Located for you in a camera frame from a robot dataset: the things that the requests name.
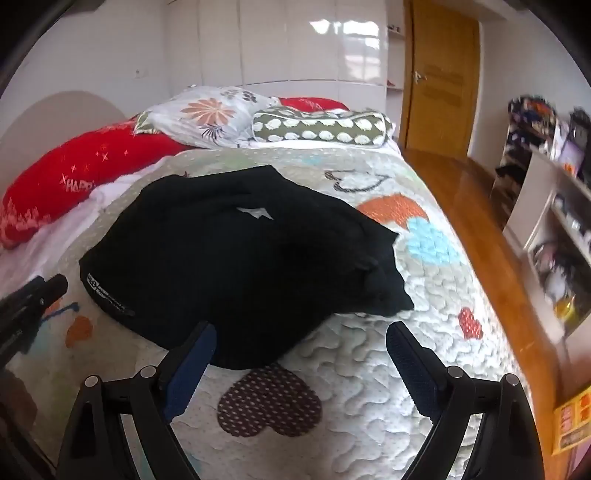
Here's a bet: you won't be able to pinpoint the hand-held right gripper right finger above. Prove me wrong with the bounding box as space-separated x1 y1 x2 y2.
385 322 546 480

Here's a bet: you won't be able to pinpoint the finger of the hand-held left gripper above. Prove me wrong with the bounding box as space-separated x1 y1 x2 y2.
21 274 69 324

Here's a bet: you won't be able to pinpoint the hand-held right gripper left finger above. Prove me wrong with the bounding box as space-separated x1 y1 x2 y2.
55 322 218 480

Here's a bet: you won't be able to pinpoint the black pants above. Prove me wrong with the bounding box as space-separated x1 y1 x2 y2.
78 165 415 371

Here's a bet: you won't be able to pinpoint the white bed sheet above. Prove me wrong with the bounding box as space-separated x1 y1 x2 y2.
0 171 155 289

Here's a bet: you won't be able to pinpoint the heart print quilted bedspread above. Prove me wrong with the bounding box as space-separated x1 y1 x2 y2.
0 141 536 480

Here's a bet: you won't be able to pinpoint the red patterned pillow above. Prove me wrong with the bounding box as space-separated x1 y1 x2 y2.
0 117 191 251

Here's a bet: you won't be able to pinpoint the yellow cardboard box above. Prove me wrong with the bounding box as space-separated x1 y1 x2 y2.
551 390 591 457

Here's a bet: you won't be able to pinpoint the white shelf unit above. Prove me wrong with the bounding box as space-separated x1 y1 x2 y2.
501 148 591 352

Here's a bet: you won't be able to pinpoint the white floral pillow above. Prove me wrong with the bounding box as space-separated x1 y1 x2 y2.
134 85 280 149

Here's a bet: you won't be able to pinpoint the green shell print pillow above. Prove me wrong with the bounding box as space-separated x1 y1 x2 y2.
252 106 394 148

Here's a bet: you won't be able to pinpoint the colourful bags pile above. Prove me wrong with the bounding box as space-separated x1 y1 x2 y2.
508 95 591 153

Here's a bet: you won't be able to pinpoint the plain red pillow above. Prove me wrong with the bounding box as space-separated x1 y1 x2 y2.
277 96 350 112

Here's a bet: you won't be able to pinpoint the wooden door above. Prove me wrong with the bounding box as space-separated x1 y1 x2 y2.
399 0 481 160

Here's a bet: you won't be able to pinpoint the glossy white wardrobe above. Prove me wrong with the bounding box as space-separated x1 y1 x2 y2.
166 0 407 100

